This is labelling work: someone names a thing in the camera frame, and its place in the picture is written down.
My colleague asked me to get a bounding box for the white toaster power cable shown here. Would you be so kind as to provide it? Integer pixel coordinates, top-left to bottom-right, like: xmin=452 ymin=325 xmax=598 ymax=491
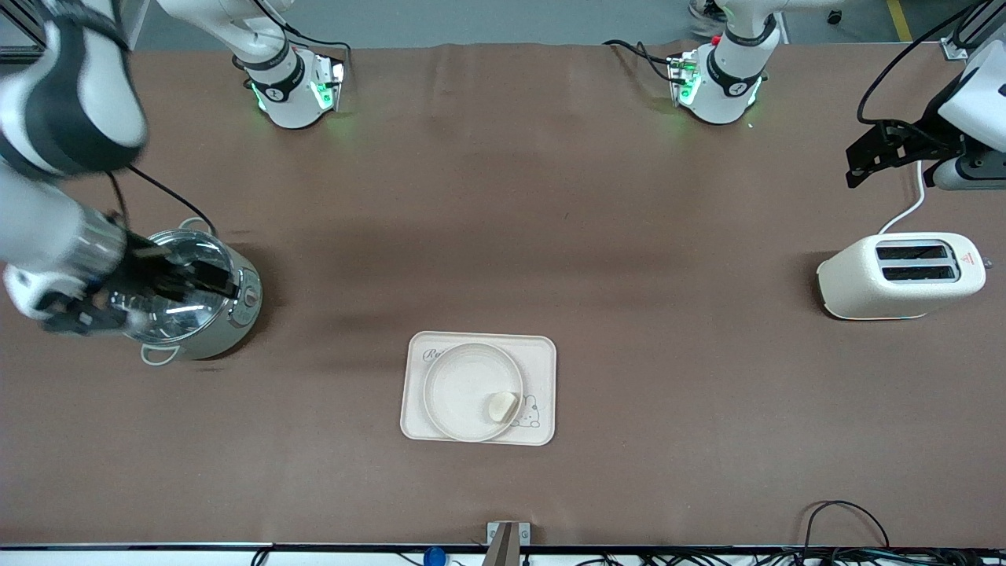
xmin=878 ymin=160 xmax=928 ymax=236

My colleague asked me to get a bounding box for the cream two-slot toaster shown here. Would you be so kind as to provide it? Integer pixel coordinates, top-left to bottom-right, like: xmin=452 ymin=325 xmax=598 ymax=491
xmin=817 ymin=232 xmax=988 ymax=322

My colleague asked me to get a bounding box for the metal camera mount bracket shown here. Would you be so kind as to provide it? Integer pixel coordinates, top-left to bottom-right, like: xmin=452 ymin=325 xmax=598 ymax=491
xmin=486 ymin=521 xmax=532 ymax=566

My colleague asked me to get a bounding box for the beige rabbit print tray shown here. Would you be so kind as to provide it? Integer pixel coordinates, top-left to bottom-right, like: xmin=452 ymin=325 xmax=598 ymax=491
xmin=400 ymin=331 xmax=557 ymax=447

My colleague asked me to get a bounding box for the brown table cover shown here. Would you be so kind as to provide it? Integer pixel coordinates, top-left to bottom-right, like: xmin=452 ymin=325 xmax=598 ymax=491
xmin=0 ymin=39 xmax=1006 ymax=549

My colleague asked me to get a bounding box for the beige round plate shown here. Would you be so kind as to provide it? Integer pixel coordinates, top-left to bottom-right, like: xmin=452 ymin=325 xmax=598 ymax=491
xmin=424 ymin=343 xmax=525 ymax=443

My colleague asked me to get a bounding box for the glass pot lid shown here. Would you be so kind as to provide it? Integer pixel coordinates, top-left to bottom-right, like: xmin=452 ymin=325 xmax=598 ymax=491
xmin=108 ymin=228 xmax=237 ymax=347

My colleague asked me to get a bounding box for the black left base cable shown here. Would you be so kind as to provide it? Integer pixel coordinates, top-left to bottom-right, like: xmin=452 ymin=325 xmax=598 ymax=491
xmin=603 ymin=39 xmax=680 ymax=84

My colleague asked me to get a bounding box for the black right base cable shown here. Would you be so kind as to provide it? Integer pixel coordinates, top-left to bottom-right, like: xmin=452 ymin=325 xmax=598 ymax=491
xmin=255 ymin=0 xmax=353 ymax=65

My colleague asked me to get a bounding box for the aluminium frame profile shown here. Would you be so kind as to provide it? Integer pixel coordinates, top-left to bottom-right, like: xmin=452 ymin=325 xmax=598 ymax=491
xmin=0 ymin=0 xmax=50 ymax=62
xmin=939 ymin=0 xmax=1006 ymax=61

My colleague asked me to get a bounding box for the black looped floor cable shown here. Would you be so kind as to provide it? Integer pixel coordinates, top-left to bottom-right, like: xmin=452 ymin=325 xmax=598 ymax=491
xmin=802 ymin=500 xmax=893 ymax=553

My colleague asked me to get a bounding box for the steel electric cooking pot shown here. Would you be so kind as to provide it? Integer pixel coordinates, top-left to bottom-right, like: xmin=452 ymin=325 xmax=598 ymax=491
xmin=108 ymin=218 xmax=263 ymax=367

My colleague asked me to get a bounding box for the black base cable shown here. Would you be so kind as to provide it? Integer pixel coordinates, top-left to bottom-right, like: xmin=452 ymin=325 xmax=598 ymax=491
xmin=255 ymin=0 xmax=353 ymax=65
xmin=603 ymin=39 xmax=680 ymax=84

